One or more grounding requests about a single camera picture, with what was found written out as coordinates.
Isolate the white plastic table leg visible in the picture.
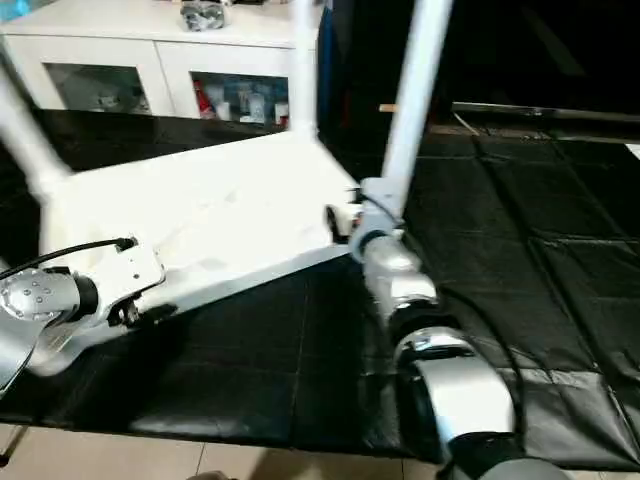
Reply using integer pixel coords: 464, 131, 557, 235
288, 0, 322, 139
0, 55, 73, 207
378, 0, 454, 217

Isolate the red bottle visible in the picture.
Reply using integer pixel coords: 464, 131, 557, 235
194, 80, 212, 120

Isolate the black metal rail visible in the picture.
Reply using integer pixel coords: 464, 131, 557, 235
450, 100, 640, 127

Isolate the white plastic table top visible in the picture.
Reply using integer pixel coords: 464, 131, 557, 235
28, 128, 367, 379

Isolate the black work mat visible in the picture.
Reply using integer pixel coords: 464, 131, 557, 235
0, 105, 640, 471

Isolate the white glass-door cabinet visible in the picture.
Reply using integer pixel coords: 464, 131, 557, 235
0, 0, 324, 129

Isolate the grey object on cabinet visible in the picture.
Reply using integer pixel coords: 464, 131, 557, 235
180, 0, 227, 32

